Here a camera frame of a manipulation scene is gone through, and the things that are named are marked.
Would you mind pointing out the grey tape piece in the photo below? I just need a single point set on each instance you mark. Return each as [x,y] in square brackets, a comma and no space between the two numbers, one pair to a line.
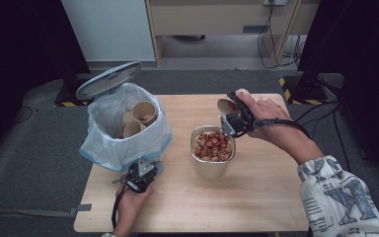
[80,209]

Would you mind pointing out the person's left sleeve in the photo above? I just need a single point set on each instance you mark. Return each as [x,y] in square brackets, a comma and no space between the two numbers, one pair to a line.
[109,235]

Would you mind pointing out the brown paper cup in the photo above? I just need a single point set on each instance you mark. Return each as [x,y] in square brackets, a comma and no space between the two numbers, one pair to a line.
[144,110]
[225,106]
[132,129]
[127,118]

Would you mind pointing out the pile of dried fruit slices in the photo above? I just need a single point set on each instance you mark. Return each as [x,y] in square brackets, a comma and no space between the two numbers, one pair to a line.
[213,148]

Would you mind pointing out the light wooden desk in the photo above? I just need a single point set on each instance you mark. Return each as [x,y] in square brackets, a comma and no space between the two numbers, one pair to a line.
[204,19]

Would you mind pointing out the black curtain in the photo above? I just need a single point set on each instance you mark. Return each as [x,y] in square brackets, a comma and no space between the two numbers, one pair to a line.
[358,49]
[23,49]

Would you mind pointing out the white power strip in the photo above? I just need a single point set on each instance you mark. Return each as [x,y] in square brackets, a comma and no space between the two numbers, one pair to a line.
[274,2]

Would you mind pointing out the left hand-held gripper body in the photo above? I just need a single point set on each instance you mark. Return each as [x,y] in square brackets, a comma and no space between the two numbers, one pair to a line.
[143,174]

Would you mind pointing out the person's left hand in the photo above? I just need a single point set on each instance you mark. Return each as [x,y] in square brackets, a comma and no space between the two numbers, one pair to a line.
[130,207]

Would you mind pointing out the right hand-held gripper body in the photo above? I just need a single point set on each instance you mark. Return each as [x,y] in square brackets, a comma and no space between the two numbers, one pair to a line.
[240,123]

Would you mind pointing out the person's right hand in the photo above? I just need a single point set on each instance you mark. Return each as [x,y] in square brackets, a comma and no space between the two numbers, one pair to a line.
[269,115]

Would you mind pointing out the hazard-striped stand base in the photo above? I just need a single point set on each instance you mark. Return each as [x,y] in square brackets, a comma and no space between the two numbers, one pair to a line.
[64,98]
[309,98]

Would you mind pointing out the white cabinet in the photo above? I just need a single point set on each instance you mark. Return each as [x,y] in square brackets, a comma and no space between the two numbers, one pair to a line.
[112,29]

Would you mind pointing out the white lidded trash can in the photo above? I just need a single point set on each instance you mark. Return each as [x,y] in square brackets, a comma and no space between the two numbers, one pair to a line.
[108,80]

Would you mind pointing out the metal container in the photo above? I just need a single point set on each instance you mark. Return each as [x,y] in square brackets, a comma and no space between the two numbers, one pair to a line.
[210,169]

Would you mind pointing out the person's right patterned sleeve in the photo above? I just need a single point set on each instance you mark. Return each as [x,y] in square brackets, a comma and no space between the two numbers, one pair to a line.
[339,204]

